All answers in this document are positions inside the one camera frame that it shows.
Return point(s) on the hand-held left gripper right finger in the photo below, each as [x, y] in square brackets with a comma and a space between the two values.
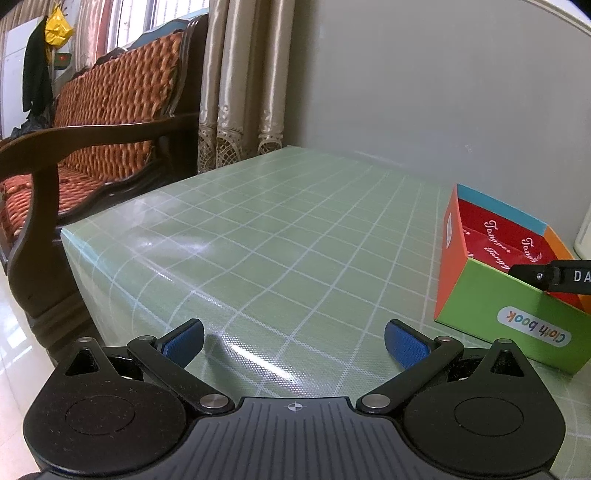
[403, 346]

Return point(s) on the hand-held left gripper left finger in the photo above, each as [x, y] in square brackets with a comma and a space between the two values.
[185, 344]

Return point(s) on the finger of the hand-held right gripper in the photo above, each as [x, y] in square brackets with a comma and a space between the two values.
[535, 275]

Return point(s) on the colourful cardboard box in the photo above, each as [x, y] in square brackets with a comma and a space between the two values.
[489, 300]

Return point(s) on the orange patterned sofa cushion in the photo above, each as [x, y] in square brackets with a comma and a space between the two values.
[115, 120]

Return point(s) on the dark wooden sofa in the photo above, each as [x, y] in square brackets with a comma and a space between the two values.
[44, 152]

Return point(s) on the beige curtain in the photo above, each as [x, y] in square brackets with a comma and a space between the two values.
[240, 83]

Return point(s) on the black bag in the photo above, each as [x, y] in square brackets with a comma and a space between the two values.
[30, 125]

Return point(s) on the black coat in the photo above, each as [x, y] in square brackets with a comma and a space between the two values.
[34, 74]

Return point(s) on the white cabinet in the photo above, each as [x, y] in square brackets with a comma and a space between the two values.
[11, 69]

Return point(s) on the pink striped curtain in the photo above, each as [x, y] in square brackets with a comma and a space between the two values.
[92, 32]

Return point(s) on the window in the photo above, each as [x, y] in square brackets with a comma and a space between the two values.
[161, 16]

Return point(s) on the yellow bag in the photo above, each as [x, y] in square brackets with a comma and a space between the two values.
[57, 25]

